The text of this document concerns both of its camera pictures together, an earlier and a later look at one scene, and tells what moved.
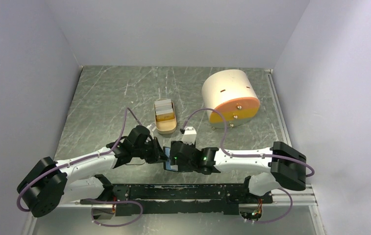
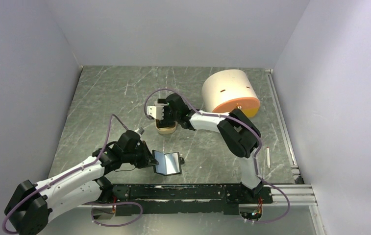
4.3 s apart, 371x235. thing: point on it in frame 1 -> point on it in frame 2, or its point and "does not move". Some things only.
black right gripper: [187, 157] -> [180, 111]
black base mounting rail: [172, 199] does not move
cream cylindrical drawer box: [232, 92] does not move
